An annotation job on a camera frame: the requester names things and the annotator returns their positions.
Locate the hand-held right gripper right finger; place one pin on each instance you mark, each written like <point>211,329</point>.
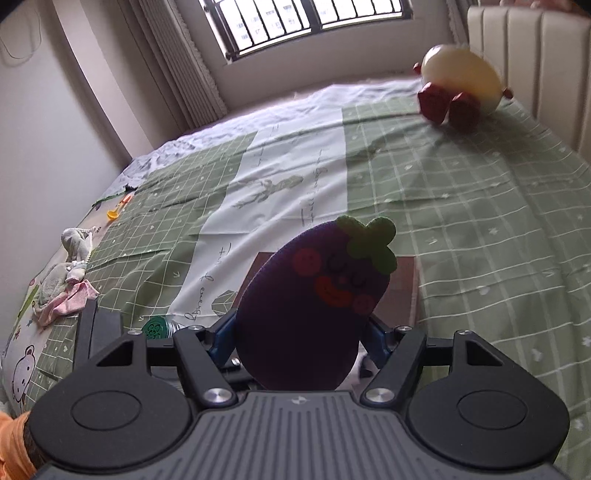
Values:
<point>381,344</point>

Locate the clear bottle green cap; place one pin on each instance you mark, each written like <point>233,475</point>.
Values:
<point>154,328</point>

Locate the green checked bed sheet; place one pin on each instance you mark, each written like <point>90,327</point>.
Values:
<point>461,221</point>

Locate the orange small toy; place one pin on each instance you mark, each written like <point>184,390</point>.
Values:
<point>124,199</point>

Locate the white cartoon printed sheet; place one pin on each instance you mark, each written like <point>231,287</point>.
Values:
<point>27,364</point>

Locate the yellow toy spoon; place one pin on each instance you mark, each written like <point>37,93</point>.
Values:
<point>113,214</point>

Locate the white pleated curtain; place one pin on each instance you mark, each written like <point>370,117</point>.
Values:
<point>180,60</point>

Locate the white egg plush red feet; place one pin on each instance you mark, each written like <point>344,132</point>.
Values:
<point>461,71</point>

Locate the window with metal bars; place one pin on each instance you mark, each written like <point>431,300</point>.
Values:
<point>300,23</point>

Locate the purple eggplant plush toy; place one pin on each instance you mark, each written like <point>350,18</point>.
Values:
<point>300,323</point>

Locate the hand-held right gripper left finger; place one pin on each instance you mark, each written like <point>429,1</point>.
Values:
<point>224,339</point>

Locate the pink and grey clothes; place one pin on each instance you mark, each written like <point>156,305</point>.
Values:
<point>76,244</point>

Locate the brown cardboard box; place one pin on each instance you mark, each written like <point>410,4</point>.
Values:
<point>401,286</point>

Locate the cream padded headboard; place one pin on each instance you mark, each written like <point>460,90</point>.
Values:
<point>540,60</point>

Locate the orange clothing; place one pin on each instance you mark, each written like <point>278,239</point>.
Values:
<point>11,447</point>

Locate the pink cloth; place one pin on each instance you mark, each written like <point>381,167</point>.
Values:
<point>69,302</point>

